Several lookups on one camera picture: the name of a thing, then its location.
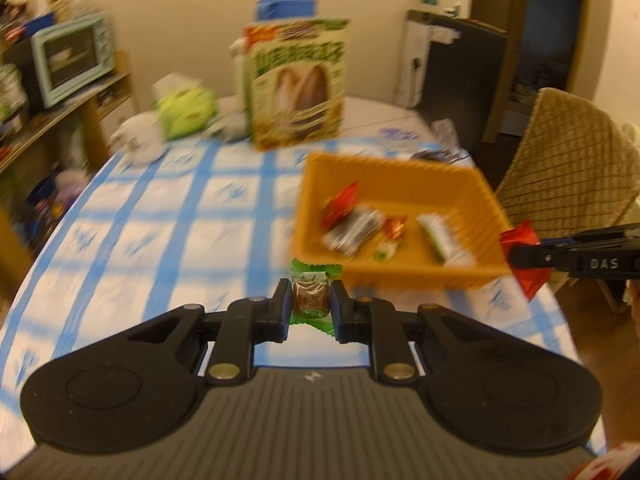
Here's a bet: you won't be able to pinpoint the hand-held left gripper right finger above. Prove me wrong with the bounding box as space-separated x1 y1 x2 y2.
330 280 523 386

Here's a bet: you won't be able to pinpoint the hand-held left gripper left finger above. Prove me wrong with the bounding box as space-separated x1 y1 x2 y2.
112 280 293 386

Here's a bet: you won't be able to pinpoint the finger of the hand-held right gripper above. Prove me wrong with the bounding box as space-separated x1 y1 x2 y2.
539 226 640 249
507 240 572 274

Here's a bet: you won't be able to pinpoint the small red candy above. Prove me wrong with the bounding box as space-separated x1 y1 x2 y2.
500 221 551 302

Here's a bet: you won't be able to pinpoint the green candy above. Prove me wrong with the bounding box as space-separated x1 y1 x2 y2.
289 258 346 336

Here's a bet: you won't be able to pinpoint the dark silver snack packet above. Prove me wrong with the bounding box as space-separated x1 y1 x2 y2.
322 207 386 258

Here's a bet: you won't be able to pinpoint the orange plastic basket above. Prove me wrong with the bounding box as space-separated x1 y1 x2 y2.
290 152 516 291

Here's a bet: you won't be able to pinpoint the white green snack packet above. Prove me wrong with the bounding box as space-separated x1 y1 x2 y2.
416 212 476 267

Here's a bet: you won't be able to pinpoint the red gold candy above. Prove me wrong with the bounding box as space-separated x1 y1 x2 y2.
384 215 410 240

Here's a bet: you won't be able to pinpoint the large red snack wrapper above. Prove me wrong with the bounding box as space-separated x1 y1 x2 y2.
320 182 362 228

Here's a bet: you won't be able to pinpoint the beige quilted chair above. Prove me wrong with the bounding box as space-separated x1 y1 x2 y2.
495 87 640 301

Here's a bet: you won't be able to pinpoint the blue checked tablecloth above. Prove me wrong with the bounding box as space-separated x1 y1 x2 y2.
0 130 606 461

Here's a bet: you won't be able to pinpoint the dark snack wrapper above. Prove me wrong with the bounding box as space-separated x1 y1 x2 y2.
410 146 473 165

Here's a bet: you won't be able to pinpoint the silver crinkled wrapper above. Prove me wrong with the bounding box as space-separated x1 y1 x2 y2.
431 119 459 147

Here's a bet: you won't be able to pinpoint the black cabinet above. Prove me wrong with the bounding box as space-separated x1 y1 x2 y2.
422 10 509 146

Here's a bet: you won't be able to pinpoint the red white packet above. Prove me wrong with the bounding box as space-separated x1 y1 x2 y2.
570 442 636 480

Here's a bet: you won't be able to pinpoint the green beige snack carton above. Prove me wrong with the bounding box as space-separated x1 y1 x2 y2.
242 17 351 151

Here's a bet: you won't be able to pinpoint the green tissue pack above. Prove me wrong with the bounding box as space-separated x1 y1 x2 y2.
151 74 218 140

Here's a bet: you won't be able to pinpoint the white mug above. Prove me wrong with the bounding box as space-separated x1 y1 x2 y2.
109 112 167 166

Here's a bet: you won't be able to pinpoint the white appliance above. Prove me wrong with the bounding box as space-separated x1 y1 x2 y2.
395 10 436 109

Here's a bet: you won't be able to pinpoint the wooden shelf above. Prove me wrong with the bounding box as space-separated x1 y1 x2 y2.
0 50 141 271

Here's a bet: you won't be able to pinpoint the blue thermos jug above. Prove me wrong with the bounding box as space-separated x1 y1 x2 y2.
229 0 318 113

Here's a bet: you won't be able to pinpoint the light blue toaster oven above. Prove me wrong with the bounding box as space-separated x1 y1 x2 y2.
31 12 116 108

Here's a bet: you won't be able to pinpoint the black appliance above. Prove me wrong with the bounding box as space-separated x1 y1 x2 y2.
0 40 38 111

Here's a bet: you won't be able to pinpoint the red black packets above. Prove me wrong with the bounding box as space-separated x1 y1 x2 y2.
0 0 32 41

